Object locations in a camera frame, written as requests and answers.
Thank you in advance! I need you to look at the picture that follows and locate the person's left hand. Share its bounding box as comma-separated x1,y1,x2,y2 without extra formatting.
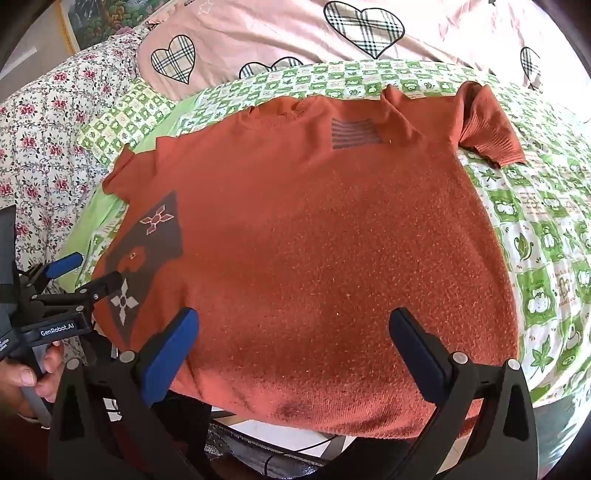
0,344,66,420

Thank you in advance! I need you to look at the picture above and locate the gold framed landscape painting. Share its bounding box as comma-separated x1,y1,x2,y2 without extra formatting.
65,0,154,51

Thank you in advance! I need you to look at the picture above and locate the black cable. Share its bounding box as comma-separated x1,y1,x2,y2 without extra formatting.
261,436,335,480

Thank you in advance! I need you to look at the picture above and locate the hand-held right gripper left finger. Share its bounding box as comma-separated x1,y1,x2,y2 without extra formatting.
48,307,207,480

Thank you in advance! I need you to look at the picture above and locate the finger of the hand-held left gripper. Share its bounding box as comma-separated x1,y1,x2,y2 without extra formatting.
18,251,85,297
30,271,127,320

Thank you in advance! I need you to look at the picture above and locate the green checked bed sheet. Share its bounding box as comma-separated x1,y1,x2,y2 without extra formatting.
74,60,591,407

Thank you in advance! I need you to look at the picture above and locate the floral quilt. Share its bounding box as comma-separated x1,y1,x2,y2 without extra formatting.
0,28,158,289

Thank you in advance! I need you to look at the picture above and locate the orange knit sweater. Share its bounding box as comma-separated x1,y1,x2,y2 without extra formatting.
90,80,528,437

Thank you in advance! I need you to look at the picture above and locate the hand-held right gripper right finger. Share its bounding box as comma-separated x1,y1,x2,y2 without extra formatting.
389,307,539,480

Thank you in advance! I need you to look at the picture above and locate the pink heart print blanket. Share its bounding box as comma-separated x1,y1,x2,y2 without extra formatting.
139,0,591,121

